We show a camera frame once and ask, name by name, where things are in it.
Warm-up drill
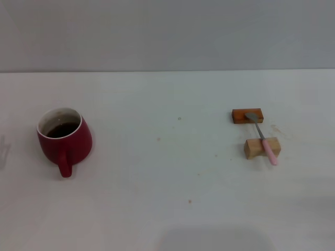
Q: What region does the red ceramic coffee cup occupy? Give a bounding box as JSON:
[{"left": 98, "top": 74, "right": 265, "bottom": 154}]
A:
[{"left": 36, "top": 107, "right": 93, "bottom": 178}]

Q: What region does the light wooden block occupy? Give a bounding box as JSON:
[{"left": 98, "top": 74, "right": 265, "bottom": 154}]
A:
[{"left": 243, "top": 136, "right": 281, "bottom": 160}]

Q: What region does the orange brown wooden block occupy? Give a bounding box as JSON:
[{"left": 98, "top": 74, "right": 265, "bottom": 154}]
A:
[{"left": 231, "top": 108, "right": 264, "bottom": 124}]

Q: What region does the pink handled metal spoon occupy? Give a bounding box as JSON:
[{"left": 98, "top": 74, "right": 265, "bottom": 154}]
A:
[{"left": 244, "top": 112, "right": 278, "bottom": 166}]

